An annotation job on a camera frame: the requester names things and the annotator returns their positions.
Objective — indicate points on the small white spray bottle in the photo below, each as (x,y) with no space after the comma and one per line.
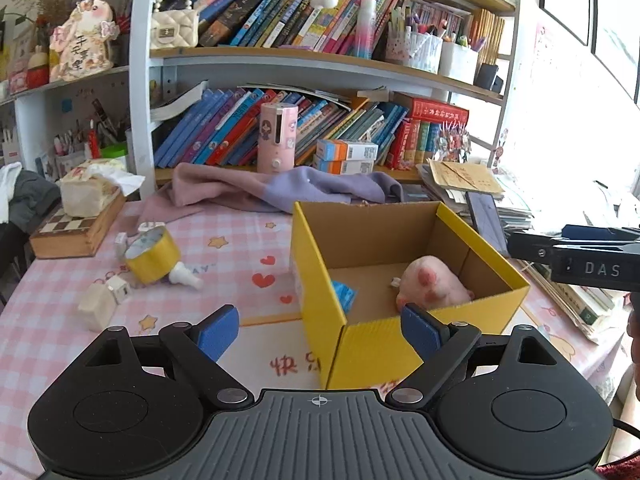
(186,277)

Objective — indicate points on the white and wood bookshelf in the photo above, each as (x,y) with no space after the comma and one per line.
(140,85)

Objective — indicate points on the colourful paper ornament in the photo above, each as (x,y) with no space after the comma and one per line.
(452,141)

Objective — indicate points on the pink plush toy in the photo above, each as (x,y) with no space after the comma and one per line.
(430,280)

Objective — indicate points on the stack of magazines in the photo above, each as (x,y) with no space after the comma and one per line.
(580,305)

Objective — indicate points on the red fuzzy cloth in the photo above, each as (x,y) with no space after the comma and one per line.
(620,472)

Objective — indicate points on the row of leaning colourful books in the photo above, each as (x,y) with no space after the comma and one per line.
(280,15)

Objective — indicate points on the pink lucky cat figure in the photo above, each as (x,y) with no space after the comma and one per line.
(80,45)

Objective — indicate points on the black tablet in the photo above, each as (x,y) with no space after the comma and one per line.
(487,220)

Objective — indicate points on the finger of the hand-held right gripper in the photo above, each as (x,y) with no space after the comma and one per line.
(590,232)
(530,247)

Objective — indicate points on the white quilted handbag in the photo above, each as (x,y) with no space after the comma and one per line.
(174,30)

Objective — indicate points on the row of yellow books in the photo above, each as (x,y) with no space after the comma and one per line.
(489,35)

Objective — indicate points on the pink cylindrical device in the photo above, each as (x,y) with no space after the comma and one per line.
(276,140)

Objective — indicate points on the white mesh pen holder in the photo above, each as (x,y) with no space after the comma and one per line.
(426,52)

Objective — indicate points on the white side shelf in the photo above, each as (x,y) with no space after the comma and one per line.
(30,120)

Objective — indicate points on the thick red book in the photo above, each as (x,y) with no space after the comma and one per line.
(435,109)

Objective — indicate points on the white cloth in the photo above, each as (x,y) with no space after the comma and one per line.
(9,185)

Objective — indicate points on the row of blue and red books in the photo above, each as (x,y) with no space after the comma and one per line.
(220,125)

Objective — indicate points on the pastel striped bottle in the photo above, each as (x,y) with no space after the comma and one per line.
(366,30)

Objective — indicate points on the pen holder with pens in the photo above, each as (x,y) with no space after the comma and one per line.
(87,142)

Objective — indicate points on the wooden chess box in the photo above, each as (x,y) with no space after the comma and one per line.
(70,240)

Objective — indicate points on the small black box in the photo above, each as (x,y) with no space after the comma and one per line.
(487,76)

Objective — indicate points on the plain white pen cup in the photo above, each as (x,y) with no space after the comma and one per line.
(457,62)

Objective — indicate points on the stack of papers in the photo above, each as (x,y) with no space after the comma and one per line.
(516,206)

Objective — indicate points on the yellow tape roll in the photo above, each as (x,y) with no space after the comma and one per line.
(155,260)

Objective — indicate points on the small white cube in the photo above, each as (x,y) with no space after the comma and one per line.
(119,290)

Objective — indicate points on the white house-shaped block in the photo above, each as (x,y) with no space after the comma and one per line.
(97,307)

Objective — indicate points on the brown paper envelope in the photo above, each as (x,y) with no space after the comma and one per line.
(465,177)

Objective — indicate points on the floral pen holder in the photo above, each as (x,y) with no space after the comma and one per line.
(399,45)

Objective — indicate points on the pink checked tablecloth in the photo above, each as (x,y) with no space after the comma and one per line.
(225,240)

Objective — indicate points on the cream tissue pack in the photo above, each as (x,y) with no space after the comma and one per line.
(87,195)

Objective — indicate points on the dark grey clothing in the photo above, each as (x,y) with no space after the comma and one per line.
(35,195)

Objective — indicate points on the pink and purple scarf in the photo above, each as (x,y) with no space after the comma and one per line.
(300,187)

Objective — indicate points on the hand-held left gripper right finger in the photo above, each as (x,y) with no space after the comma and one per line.
(419,331)

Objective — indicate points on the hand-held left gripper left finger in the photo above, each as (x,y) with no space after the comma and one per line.
(220,332)

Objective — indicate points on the small blue packet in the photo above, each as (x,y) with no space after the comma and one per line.
(345,296)

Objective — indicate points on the orange and white carton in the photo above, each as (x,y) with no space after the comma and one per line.
(345,166)
(345,150)

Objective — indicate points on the yellow cardboard box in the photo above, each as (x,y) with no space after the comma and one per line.
(390,355)

